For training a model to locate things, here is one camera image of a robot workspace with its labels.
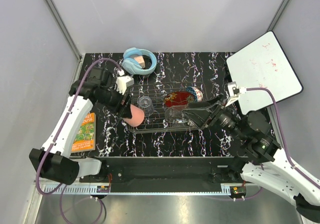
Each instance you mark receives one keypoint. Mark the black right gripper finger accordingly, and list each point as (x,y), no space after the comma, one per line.
(200,117)
(212,103)

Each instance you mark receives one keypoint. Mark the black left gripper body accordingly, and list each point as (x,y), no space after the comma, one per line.
(120,106)

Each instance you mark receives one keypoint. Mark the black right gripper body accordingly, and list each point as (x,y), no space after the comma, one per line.
(219,110)

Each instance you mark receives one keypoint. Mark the blue and red patterned bowl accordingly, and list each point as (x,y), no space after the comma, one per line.
(198,95)

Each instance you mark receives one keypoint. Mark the pink plastic cup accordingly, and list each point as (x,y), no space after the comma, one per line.
(137,116)

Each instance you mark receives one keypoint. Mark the clear drinking glass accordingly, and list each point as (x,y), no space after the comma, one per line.
(145,103)

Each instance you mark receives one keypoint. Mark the clear glass plate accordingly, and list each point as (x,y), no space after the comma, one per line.
(175,117)

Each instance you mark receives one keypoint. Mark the red floral plate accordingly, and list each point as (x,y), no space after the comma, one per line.
(178,98)

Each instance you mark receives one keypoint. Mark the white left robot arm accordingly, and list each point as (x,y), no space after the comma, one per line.
(52,161)

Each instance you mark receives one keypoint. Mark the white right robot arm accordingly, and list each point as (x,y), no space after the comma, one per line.
(268,164)

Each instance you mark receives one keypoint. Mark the light blue headphones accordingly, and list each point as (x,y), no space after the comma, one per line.
(132,66)

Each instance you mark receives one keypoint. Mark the pink wooden cube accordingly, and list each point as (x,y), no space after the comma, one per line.
(140,60)

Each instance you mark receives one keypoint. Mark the orange children's book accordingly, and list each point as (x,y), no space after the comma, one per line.
(85,139)

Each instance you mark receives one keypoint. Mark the white whiteboard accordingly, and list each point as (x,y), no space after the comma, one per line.
(263,64)

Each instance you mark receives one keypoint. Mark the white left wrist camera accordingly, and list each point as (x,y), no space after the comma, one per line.
(123,82)

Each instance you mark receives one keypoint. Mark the metal wire dish rack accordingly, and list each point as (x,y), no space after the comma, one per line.
(157,92)

